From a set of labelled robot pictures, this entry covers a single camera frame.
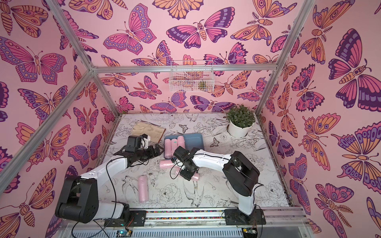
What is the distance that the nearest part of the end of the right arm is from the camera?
0.64 metres

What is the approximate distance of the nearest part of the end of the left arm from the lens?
2.26ft

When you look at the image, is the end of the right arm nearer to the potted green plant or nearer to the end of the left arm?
the end of the left arm
